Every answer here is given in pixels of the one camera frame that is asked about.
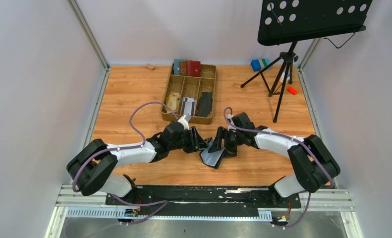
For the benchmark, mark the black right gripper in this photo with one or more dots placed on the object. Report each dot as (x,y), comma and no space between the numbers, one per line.
(224,141)

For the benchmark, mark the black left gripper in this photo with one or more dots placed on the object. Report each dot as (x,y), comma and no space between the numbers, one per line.
(192,140)

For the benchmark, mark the black card holder with sleeves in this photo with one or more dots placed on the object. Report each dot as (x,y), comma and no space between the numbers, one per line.
(212,160)

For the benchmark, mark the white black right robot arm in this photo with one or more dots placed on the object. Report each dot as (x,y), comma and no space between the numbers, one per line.
(313,164)

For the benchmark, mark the silver black cards stack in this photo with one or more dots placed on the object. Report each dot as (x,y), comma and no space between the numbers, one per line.
(188,106)

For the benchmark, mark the gold cards stack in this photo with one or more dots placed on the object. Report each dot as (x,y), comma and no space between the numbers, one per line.
(173,101)

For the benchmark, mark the red card wallet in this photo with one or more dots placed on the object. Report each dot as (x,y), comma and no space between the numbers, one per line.
(193,68)

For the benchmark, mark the blue card wallet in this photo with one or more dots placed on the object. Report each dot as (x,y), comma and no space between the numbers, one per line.
(176,67)

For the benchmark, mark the brown card wallet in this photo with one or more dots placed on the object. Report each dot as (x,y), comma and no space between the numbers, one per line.
(183,67)

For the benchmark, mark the woven wicker tray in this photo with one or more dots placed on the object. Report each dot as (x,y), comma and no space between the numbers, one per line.
(194,87)

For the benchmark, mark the red block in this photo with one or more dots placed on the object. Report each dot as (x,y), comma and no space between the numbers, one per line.
(292,90)

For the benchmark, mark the blue block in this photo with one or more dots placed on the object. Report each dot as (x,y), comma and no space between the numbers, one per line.
(256,65)

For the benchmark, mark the small wooden block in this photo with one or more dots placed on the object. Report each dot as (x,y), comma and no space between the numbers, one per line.
(150,66)

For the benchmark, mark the green block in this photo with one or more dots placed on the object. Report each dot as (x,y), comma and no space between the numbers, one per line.
(265,62)

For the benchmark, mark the black music stand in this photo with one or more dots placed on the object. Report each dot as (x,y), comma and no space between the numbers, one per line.
(291,21)

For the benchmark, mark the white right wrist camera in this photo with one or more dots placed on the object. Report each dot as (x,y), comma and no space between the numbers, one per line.
(230,122)

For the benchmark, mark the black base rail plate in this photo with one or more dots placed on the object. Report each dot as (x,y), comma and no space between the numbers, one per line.
(256,196)

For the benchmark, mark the white slotted cable duct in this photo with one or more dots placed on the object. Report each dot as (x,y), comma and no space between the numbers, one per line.
(176,211)

